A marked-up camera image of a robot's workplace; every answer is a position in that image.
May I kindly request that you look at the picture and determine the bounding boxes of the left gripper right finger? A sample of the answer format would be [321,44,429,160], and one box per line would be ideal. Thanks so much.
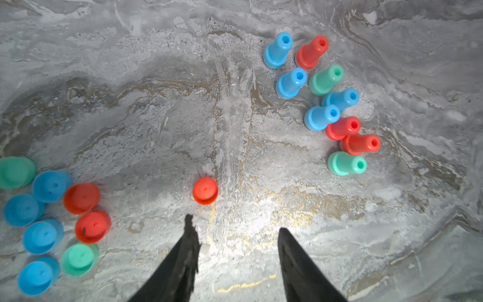
[277,228,347,301]

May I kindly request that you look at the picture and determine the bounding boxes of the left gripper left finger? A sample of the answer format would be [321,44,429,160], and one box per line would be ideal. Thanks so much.
[130,214,201,301]

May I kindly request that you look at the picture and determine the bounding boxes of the red stamp cap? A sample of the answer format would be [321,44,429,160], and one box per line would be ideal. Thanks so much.
[192,177,219,206]
[74,211,111,245]
[63,182,101,215]

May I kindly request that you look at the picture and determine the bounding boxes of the green stamp cap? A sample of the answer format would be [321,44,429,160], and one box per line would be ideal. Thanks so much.
[1,157,36,190]
[60,243,99,278]

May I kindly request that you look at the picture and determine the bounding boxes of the green stamp body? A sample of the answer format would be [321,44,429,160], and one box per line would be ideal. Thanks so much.
[309,65,345,96]
[328,151,367,176]

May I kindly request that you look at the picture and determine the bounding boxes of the blue stamp cap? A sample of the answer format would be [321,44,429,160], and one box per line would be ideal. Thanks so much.
[32,171,72,203]
[18,257,60,296]
[22,219,64,255]
[3,194,45,228]

